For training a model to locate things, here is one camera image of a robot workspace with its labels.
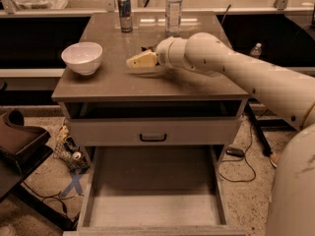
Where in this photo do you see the small water bottle on ledge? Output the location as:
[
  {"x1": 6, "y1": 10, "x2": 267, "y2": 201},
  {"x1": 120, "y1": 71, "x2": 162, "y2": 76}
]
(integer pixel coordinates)
[{"x1": 250, "y1": 43, "x2": 262, "y2": 59}]

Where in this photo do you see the red bull can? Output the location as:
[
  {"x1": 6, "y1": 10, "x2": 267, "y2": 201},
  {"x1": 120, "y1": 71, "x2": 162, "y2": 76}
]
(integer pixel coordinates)
[{"x1": 117, "y1": 0, "x2": 133, "y2": 32}]

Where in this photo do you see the blue tape cross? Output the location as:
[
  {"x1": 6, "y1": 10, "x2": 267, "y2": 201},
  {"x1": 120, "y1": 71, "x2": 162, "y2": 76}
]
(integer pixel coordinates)
[{"x1": 60, "y1": 168, "x2": 88, "y2": 198}]

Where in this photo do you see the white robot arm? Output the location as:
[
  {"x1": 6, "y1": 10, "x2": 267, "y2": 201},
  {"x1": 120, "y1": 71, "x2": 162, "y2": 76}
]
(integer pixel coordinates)
[{"x1": 126, "y1": 32, "x2": 315, "y2": 236}]

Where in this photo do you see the black power adapter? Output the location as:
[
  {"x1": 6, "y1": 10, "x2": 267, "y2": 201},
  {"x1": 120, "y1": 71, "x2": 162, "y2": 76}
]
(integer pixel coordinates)
[{"x1": 226, "y1": 147, "x2": 245, "y2": 158}]

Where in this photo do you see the closed drawer with black handle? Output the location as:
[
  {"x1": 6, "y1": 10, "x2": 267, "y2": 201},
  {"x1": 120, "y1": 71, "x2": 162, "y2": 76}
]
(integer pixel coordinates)
[{"x1": 67, "y1": 118, "x2": 242, "y2": 147}]

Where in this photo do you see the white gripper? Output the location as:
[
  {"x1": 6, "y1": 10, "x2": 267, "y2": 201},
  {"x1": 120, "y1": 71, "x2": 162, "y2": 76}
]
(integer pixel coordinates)
[{"x1": 126, "y1": 36, "x2": 189, "y2": 69}]

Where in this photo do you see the dark brown tray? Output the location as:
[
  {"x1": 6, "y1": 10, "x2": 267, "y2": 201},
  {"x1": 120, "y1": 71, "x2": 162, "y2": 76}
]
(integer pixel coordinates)
[{"x1": 0, "y1": 109, "x2": 50, "y2": 164}]

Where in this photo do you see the tan shoe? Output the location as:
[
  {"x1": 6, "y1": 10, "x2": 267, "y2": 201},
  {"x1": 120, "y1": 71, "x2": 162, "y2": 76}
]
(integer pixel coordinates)
[{"x1": 270, "y1": 153, "x2": 281, "y2": 168}]

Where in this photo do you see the grey drawer cabinet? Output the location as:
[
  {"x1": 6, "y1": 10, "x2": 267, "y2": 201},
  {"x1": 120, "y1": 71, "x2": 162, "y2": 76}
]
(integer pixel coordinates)
[{"x1": 52, "y1": 12, "x2": 248, "y2": 161}]

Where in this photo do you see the black table leg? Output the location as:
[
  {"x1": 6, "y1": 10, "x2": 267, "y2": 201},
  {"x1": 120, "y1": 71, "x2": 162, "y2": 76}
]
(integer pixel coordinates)
[{"x1": 245, "y1": 103, "x2": 272, "y2": 157}]

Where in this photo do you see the black cable on floor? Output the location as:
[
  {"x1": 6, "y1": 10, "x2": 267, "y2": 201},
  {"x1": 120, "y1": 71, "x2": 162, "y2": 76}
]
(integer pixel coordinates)
[{"x1": 218, "y1": 108, "x2": 270, "y2": 184}]

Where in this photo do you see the black rxbar chocolate packet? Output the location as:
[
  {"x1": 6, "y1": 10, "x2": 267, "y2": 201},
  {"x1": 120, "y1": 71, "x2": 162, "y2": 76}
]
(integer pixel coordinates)
[{"x1": 141, "y1": 45, "x2": 157, "y2": 52}]

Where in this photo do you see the white ceramic bowl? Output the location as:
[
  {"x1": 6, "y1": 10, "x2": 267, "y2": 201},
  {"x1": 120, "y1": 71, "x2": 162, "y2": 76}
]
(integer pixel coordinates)
[{"x1": 61, "y1": 42, "x2": 102, "y2": 76}]

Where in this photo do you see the clear water bottle on cabinet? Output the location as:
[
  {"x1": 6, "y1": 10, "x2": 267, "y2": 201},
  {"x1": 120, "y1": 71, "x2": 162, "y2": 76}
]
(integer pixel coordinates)
[{"x1": 165, "y1": 0, "x2": 183, "y2": 36}]

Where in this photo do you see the open grey middle drawer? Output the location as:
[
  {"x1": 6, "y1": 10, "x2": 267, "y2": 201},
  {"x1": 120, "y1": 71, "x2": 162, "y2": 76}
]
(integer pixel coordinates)
[{"x1": 63, "y1": 146, "x2": 245, "y2": 236}]

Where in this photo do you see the wire basket with cans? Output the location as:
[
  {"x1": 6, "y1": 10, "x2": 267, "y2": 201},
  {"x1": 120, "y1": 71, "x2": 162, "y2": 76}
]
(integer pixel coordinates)
[{"x1": 54, "y1": 124, "x2": 89, "y2": 170}]

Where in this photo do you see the black side table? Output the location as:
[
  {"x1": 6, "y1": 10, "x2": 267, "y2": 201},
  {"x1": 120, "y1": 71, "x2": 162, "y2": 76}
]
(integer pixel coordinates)
[{"x1": 0, "y1": 146, "x2": 79, "y2": 231}]

